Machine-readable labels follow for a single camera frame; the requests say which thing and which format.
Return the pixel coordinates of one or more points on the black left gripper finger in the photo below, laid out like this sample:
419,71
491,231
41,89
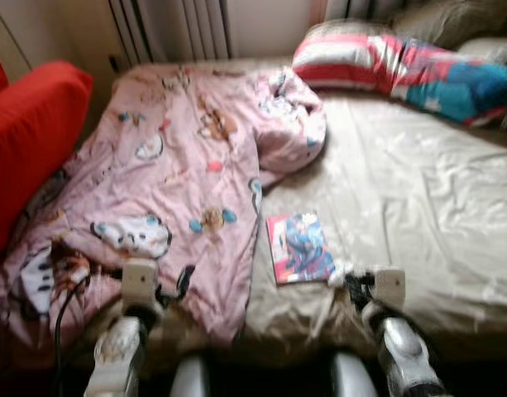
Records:
187,277

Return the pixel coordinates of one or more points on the colourful comic book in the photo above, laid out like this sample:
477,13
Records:
301,248

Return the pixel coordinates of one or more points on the pink cartoon print quilt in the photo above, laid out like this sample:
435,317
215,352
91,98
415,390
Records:
170,190

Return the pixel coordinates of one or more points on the silver right arm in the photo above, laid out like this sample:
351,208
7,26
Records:
402,351

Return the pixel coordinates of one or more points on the silver left arm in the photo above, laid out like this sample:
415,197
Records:
121,347

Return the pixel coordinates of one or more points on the grey robot right leg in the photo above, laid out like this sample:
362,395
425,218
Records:
352,380

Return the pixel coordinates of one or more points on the grey robot leg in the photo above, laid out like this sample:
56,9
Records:
191,380
352,380

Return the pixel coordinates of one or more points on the grey robot left leg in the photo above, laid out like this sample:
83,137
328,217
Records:
191,380

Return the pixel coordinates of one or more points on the beige floral bed sheet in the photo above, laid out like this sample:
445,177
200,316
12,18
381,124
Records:
402,207

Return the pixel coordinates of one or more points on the red white blue striped pillow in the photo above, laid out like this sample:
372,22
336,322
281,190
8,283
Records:
418,78

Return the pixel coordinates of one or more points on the grey striped curtain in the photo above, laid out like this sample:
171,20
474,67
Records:
361,10
170,25

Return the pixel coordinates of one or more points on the bright window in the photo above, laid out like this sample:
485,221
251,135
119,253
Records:
274,25

